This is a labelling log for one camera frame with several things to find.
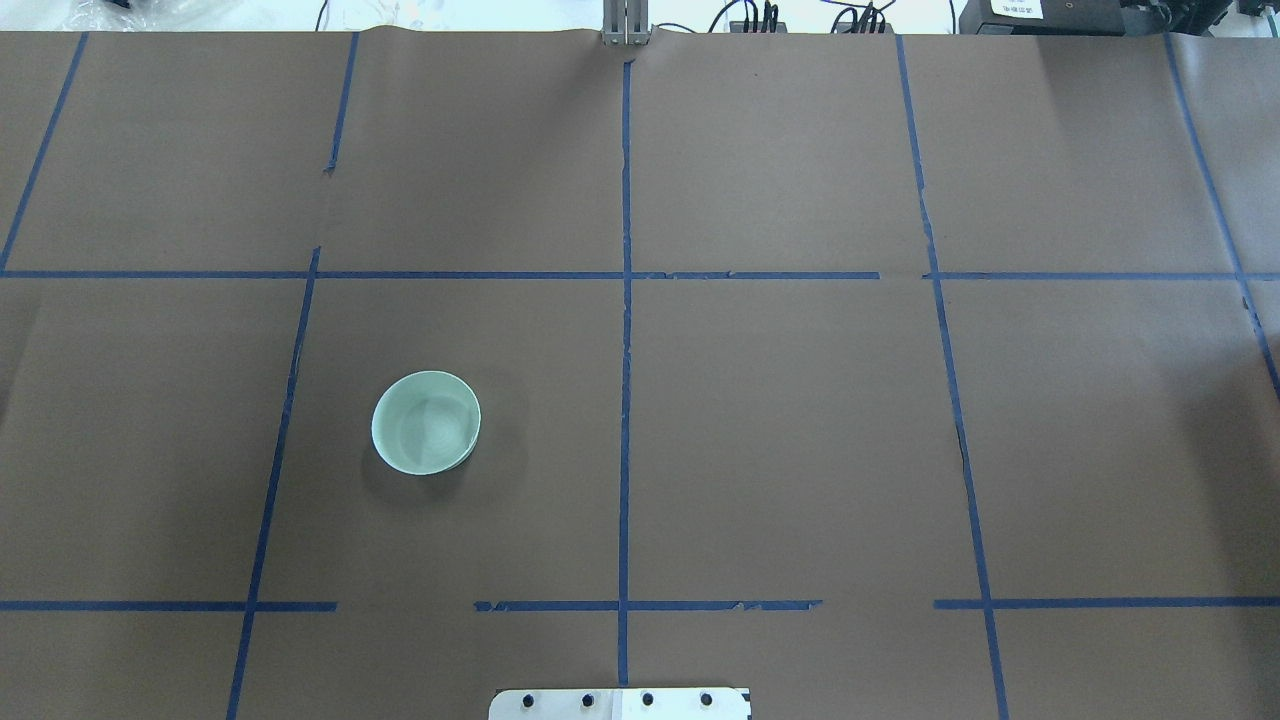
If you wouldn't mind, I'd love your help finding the black power box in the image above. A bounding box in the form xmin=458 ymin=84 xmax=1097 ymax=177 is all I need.
xmin=957 ymin=1 xmax=1125 ymax=36

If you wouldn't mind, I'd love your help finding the mint green bowl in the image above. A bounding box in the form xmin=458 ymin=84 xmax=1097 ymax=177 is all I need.
xmin=370 ymin=370 xmax=483 ymax=477

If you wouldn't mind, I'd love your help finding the crumpled clear plastic wrap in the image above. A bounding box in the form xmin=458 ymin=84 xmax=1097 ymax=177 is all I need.
xmin=59 ymin=1 xmax=246 ymax=32

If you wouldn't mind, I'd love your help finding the aluminium frame post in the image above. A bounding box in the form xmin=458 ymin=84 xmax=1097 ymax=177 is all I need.
xmin=602 ymin=0 xmax=653 ymax=47

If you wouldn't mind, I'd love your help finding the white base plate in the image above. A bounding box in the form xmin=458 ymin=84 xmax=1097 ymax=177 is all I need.
xmin=488 ymin=687 xmax=753 ymax=719

